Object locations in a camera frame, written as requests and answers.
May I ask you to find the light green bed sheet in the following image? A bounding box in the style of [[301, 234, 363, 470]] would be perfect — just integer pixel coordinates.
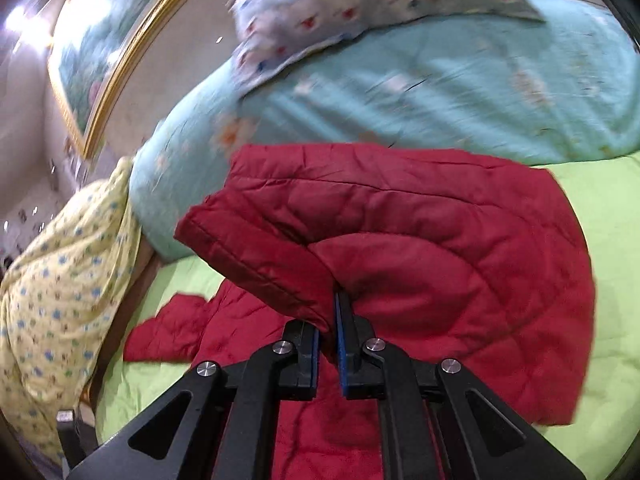
[[96, 152, 639, 479]]

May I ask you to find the yellow patterned blanket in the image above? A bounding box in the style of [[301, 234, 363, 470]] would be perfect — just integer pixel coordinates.
[[1, 157, 141, 463]]

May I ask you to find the gold framed picture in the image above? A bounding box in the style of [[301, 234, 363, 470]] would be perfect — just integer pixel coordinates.
[[48, 0, 188, 158]]

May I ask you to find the teal floral quilt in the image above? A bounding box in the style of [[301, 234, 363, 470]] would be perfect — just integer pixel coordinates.
[[129, 0, 639, 261]]

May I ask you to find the red quilted puffer jacket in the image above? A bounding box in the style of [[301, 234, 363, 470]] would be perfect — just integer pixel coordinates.
[[124, 144, 596, 479]]

